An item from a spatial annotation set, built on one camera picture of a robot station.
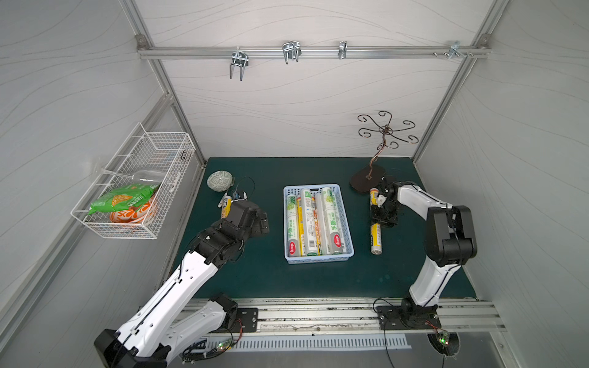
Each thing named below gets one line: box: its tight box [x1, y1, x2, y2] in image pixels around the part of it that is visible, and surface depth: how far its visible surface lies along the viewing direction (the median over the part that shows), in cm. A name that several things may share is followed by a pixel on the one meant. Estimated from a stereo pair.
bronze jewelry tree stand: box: [349, 110, 419, 193], surface depth 92 cm
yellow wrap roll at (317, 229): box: [311, 196, 323, 257], surface depth 94 cm
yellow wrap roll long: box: [296, 197, 305, 257], surface depth 92 cm
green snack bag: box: [88, 183, 162, 214], surface depth 55 cm
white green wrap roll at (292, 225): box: [286, 193, 298, 257], surface depth 94 cm
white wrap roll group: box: [314, 193, 330, 256], surface depth 94 cm
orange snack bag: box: [109, 202, 152, 224], surface depth 61 cm
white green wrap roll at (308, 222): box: [300, 187, 318, 257], surface depth 90 cm
